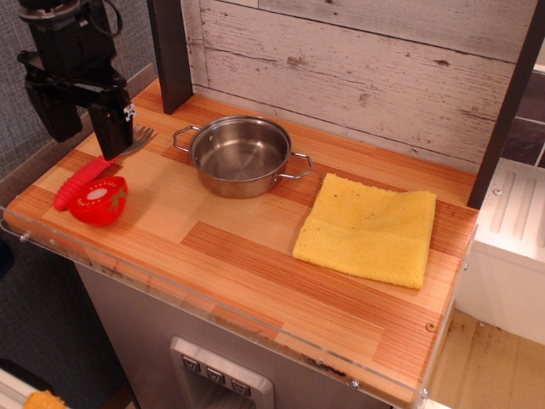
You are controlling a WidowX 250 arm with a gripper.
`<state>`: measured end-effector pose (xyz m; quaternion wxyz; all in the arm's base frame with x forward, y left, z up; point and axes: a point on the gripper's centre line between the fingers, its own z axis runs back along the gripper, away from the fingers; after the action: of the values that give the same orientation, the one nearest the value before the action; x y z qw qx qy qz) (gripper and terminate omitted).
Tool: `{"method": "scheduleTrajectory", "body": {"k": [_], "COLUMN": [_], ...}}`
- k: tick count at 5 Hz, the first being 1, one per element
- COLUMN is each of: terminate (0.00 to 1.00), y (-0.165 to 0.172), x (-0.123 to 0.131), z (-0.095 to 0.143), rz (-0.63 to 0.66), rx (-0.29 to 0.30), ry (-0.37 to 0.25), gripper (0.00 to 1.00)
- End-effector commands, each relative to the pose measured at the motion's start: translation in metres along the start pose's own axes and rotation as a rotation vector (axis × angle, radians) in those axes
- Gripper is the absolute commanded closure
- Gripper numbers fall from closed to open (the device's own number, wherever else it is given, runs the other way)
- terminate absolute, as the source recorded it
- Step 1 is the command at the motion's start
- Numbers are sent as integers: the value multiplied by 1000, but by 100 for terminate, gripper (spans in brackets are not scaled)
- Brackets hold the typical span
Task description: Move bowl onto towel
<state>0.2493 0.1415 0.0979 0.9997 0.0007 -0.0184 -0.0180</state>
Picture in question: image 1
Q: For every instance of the dark shelf post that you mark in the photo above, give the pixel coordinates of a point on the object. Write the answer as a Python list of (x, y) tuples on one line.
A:
[(170, 47), (515, 92)]

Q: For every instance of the red toy tomato half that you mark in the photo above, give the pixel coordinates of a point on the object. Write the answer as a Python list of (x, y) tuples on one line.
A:
[(101, 202)]

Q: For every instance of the dark right shelf post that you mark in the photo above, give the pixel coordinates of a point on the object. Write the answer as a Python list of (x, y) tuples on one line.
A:
[(515, 92)]

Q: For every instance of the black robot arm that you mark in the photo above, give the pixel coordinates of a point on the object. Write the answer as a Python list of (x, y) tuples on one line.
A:
[(71, 68)]

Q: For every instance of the stainless steel pot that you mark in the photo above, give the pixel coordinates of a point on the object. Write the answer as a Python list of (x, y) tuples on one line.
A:
[(242, 156)]

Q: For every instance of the red handled metal fork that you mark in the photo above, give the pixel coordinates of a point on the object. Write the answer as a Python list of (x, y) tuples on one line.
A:
[(85, 175)]

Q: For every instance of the white toy sink unit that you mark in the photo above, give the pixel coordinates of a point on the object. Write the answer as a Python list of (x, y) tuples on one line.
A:
[(502, 281)]

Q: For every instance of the dark left shelf post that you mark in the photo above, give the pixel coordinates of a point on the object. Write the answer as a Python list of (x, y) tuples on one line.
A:
[(170, 47)]

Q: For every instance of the grey toy fridge cabinet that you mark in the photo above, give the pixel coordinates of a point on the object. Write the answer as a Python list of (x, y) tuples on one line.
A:
[(141, 329)]

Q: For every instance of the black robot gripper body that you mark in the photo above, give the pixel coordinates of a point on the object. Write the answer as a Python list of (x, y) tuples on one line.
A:
[(74, 51)]

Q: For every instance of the yellow object bottom left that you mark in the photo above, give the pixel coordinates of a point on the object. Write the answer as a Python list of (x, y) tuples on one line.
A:
[(43, 400)]

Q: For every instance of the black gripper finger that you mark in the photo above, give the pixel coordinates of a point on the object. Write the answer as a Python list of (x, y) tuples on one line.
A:
[(59, 116), (112, 121)]

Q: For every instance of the yellow towel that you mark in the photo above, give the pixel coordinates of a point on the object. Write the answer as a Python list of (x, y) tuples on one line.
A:
[(369, 232)]

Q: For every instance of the silver dispenser panel with buttons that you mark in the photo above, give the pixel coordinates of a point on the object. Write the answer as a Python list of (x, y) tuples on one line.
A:
[(217, 375)]

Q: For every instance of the clear acrylic edge guard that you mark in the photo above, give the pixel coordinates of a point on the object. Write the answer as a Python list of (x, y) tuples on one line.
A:
[(237, 270)]

